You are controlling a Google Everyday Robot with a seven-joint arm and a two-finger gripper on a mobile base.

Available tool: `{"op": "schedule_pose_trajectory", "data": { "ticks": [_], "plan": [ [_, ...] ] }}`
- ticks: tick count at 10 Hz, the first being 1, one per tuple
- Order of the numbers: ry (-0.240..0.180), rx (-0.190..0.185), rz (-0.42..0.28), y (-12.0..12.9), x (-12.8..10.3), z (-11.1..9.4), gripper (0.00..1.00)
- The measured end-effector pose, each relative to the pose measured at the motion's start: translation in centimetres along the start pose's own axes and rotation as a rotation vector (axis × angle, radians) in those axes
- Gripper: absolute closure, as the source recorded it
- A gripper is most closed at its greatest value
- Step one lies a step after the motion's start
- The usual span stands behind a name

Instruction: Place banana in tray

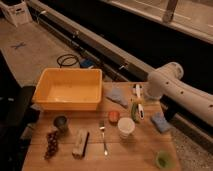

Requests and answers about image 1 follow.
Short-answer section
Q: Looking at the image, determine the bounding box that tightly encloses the white storage box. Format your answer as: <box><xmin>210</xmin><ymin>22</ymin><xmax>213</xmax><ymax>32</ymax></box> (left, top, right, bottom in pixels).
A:
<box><xmin>0</xmin><ymin>1</ymin><xmax>32</xmax><ymax>27</ymax></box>

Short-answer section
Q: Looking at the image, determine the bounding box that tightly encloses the green pepper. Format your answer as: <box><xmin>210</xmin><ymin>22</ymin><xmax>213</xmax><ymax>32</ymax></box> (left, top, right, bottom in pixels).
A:
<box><xmin>131</xmin><ymin>102</ymin><xmax>139</xmax><ymax>123</ymax></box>

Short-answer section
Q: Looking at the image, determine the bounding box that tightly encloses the black coiled cable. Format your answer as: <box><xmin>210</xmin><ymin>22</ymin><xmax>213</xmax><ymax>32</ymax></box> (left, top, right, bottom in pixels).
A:
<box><xmin>56</xmin><ymin>53</ymin><xmax>81</xmax><ymax>69</ymax></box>

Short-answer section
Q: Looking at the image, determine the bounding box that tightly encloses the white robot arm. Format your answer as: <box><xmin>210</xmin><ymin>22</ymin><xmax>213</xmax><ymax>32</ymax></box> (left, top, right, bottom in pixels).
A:
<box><xmin>144</xmin><ymin>62</ymin><xmax>213</xmax><ymax>126</ymax></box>

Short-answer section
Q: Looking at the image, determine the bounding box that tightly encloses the small orange cup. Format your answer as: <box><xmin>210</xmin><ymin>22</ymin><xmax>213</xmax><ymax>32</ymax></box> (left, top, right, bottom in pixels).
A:
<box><xmin>108</xmin><ymin>111</ymin><xmax>120</xmax><ymax>124</ymax></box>

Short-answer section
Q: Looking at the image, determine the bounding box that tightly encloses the wooden scrub brush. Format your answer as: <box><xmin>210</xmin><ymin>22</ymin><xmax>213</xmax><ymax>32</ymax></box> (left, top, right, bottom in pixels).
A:
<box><xmin>72</xmin><ymin>129</ymin><xmax>89</xmax><ymax>158</ymax></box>

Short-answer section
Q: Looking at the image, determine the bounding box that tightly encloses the small green bowl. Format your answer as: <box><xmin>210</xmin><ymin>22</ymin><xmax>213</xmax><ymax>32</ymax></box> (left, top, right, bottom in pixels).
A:
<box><xmin>155</xmin><ymin>151</ymin><xmax>173</xmax><ymax>169</ymax></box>

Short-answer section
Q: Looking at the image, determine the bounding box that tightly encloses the blue sponge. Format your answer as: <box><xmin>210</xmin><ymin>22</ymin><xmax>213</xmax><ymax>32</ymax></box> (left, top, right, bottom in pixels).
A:
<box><xmin>151</xmin><ymin>113</ymin><xmax>170</xmax><ymax>133</ymax></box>

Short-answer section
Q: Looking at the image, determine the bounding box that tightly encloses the yellow plastic tray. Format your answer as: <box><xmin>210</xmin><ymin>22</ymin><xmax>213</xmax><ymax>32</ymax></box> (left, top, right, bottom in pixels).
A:
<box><xmin>33</xmin><ymin>68</ymin><xmax>102</xmax><ymax>111</ymax></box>

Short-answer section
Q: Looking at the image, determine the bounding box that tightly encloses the bunch of dark grapes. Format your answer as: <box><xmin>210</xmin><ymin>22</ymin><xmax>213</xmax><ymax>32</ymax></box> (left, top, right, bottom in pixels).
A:
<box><xmin>44</xmin><ymin>131</ymin><xmax>59</xmax><ymax>160</ymax></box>

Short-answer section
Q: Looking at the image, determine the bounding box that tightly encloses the black chair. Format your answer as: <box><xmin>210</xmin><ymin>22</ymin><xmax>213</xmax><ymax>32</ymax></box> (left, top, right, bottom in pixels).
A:
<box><xmin>0</xmin><ymin>51</ymin><xmax>39</xmax><ymax>171</ymax></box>

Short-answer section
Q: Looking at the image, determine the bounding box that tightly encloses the dark metal cup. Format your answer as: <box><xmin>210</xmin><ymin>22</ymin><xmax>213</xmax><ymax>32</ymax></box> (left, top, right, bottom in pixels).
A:
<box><xmin>53</xmin><ymin>116</ymin><xmax>68</xmax><ymax>132</ymax></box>

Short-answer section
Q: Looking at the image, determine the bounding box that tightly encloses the white paper cup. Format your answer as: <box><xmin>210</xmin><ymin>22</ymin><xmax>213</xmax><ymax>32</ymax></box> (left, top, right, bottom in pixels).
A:
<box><xmin>117</xmin><ymin>117</ymin><xmax>135</xmax><ymax>139</ymax></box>

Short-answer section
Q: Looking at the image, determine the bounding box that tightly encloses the silver metal fork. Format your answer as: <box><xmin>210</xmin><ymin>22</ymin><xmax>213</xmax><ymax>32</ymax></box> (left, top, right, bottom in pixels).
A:
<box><xmin>99</xmin><ymin>120</ymin><xmax>108</xmax><ymax>156</ymax></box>

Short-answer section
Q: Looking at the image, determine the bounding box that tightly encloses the light blue cloth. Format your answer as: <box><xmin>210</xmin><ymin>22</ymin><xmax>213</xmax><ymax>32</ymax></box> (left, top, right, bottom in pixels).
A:
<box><xmin>106</xmin><ymin>87</ymin><xmax>128</xmax><ymax>108</ymax></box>

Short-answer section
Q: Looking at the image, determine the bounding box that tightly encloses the blue object on floor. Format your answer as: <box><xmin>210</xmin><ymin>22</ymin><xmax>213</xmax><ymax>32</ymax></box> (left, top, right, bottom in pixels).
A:
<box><xmin>80</xmin><ymin>59</ymin><xmax>94</xmax><ymax>69</ymax></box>

